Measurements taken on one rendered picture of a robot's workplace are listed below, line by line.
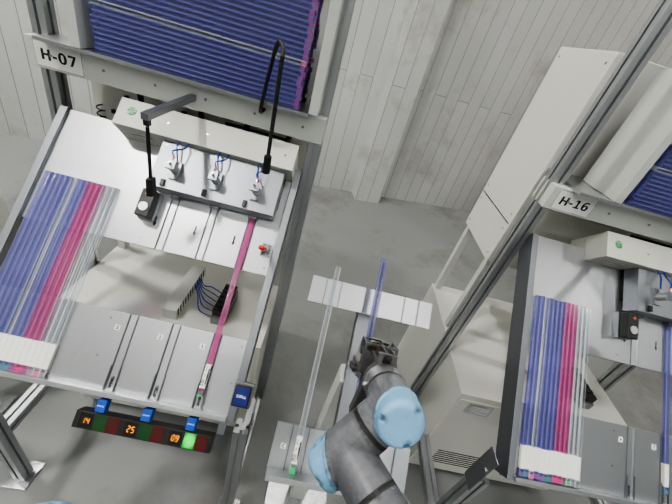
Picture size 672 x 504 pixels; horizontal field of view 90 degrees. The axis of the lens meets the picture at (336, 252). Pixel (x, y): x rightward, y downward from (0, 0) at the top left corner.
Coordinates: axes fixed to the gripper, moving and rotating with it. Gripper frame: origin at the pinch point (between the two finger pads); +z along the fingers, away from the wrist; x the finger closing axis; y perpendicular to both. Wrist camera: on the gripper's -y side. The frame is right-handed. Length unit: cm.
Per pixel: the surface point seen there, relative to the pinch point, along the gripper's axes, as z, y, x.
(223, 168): 12, 38, 48
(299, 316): 137, -24, 18
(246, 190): 12, 34, 41
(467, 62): 252, 238, -84
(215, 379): 6.3, -16.4, 35.4
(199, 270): 55, 3, 61
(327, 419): 19.3, -26.9, 2.3
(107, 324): 7, -9, 66
